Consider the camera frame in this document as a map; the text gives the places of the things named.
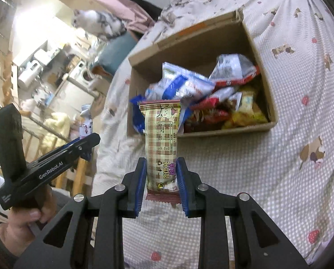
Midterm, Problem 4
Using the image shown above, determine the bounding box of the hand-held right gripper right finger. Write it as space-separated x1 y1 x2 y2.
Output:
176 157 309 269

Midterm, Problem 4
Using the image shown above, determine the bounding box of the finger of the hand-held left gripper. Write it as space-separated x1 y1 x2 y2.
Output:
43 132 101 158
52 146 91 165

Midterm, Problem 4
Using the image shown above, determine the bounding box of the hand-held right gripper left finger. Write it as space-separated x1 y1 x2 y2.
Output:
14 157 147 269

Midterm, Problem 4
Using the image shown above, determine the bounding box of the beige checkered snack bar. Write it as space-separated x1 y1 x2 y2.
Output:
139 99 182 204

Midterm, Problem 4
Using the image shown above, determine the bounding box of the yellow peanut snack bag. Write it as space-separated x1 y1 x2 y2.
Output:
223 90 268 129

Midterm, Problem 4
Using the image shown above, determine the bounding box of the pile of snack packets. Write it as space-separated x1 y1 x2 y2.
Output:
129 54 270 135

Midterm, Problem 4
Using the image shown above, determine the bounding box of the cardboard box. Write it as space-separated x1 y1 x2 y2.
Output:
126 8 278 139

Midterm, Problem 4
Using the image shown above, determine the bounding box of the person's left hand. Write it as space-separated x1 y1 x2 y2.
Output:
6 185 56 239

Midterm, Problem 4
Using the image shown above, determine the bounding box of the white printed bottle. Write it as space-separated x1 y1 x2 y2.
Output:
79 104 93 141

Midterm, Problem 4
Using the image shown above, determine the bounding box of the wooden rack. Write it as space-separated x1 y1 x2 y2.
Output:
55 157 90 197

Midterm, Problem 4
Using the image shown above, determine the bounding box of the pale yellow quilt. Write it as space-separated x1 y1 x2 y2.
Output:
42 112 71 152

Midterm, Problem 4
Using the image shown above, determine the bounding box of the white washing machine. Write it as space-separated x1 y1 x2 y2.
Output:
77 62 100 90

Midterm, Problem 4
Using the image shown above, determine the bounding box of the white water heater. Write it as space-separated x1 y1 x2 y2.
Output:
17 60 43 89

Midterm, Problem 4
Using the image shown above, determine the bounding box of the teal cushion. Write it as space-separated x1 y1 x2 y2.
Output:
90 31 139 75

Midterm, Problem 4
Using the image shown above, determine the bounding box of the grey and white cat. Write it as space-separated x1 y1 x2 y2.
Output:
71 9 127 41

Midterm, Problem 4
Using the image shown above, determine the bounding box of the printed checkered blanket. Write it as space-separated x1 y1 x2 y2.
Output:
91 0 334 269

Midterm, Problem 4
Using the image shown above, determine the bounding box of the pink curtain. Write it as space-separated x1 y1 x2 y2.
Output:
63 0 156 33

